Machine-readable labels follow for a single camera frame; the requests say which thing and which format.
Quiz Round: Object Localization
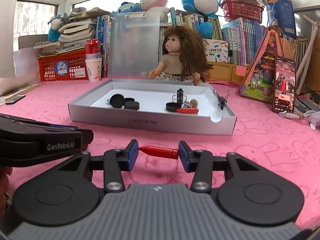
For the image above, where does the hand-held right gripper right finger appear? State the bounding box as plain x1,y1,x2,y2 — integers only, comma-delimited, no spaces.
178,141,262,192

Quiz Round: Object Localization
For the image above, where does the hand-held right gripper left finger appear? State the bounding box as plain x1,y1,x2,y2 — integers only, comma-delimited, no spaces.
59,140,139,193

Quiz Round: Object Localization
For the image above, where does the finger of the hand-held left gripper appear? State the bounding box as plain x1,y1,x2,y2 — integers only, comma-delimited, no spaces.
51,124,80,130
82,129,94,152

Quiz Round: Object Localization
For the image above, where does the red marker pen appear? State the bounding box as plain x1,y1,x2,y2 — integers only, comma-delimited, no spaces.
176,107,200,115
139,145,179,160

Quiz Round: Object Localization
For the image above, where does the grey cardboard box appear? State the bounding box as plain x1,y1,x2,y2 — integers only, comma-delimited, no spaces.
68,78,237,136

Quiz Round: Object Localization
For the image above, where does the black round lid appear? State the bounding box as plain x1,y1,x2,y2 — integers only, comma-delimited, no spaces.
124,98,140,110
109,94,125,108

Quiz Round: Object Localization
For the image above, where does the black cap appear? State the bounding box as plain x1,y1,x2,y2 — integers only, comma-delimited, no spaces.
165,102,181,112

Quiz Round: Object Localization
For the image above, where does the large black binder clip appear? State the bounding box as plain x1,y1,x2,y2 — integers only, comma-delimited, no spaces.
172,88,188,103

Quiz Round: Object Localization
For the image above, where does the person's left hand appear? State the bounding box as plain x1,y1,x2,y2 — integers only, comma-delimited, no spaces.
0,166,13,217

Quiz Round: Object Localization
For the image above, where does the black remote control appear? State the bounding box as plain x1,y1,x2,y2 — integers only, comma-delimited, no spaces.
5,94,26,105

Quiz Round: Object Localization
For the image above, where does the wooden strip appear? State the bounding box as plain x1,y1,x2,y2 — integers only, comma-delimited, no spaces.
0,82,42,98

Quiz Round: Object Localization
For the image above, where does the large red plastic basket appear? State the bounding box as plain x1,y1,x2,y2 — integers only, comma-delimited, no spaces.
37,50,89,82

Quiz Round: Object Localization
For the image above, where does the white paper cup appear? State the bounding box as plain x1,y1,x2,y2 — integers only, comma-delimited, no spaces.
85,58,103,82

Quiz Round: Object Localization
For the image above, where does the small black binder clip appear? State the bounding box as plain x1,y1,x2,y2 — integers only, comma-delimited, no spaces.
214,90,231,110

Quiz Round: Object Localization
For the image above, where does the pink printed towel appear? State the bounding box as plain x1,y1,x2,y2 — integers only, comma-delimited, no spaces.
0,79,320,230

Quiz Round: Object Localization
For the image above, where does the red drink can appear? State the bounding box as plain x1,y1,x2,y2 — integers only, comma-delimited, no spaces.
85,39,102,60

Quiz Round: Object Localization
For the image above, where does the row of blue booklets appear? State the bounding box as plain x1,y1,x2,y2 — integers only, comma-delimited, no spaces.
96,15,112,78

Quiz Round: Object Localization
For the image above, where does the grey cutting mat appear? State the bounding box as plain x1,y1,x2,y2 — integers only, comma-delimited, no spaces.
19,35,50,50

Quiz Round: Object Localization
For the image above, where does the wooden shelf unit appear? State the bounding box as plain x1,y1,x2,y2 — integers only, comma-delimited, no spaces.
207,61,250,82

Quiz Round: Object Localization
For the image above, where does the stack of lying books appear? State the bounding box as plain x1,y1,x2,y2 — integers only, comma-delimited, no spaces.
34,7,110,55

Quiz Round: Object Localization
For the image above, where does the brown-haired doll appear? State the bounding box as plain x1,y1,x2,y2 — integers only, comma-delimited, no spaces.
147,26,213,86

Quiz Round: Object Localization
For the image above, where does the blue plush doll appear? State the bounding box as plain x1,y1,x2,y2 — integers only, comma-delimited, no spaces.
48,15,64,42

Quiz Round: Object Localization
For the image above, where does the translucent plastic clipboard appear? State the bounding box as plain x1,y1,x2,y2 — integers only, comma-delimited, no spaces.
109,11,160,78

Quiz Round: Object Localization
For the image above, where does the pink sticky note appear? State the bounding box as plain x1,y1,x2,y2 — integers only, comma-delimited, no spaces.
236,65,250,77

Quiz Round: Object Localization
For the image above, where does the pink triangular toy house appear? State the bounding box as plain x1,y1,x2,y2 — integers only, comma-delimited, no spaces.
239,26,285,104

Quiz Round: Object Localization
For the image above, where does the white pencil-print carton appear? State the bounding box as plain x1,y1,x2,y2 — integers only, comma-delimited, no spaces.
202,39,228,63

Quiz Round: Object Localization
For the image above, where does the black smartphone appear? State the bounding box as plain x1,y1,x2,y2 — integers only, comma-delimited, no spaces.
272,56,296,114

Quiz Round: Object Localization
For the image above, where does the row of upright books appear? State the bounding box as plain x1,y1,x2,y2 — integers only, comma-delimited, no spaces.
170,7,268,65

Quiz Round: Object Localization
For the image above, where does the small blue plush toy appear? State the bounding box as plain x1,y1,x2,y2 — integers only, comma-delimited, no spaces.
111,2,143,14

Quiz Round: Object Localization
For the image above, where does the white paper origami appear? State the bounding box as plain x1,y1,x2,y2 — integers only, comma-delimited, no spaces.
309,110,320,130

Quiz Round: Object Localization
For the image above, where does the row of orange folders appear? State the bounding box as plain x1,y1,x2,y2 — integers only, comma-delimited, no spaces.
281,34,310,93

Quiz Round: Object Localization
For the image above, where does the big blue plush toy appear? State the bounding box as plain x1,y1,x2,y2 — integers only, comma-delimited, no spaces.
180,0,222,38

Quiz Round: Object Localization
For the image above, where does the small red plastic basket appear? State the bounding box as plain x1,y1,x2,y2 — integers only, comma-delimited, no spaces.
221,0,264,22

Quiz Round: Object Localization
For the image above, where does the brown cardboard box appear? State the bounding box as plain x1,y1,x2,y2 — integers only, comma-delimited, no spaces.
306,39,320,98

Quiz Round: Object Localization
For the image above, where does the dark blue carton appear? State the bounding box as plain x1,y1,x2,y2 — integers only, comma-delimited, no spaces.
262,0,297,39

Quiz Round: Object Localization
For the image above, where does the white cord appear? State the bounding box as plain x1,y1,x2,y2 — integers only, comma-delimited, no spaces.
279,110,305,119

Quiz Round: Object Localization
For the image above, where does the white pipe frame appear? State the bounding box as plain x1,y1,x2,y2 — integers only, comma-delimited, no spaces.
295,14,320,93

